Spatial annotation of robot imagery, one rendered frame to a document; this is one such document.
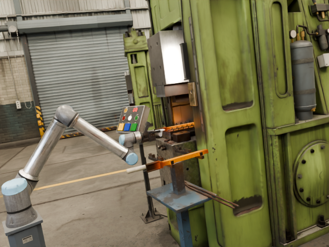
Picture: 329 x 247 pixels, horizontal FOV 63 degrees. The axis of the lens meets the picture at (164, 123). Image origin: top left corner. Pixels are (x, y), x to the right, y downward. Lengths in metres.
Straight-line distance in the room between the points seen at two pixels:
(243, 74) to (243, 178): 0.78
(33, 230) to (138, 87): 5.46
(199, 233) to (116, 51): 8.55
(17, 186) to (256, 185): 1.69
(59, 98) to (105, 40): 2.59
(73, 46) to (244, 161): 8.72
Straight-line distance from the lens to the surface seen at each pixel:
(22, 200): 2.04
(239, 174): 2.14
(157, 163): 1.56
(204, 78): 1.85
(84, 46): 10.19
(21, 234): 2.08
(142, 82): 7.08
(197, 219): 2.32
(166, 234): 2.71
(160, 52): 2.14
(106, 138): 1.96
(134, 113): 2.68
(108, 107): 10.07
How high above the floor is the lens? 1.36
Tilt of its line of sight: 8 degrees down
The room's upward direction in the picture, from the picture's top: 8 degrees counter-clockwise
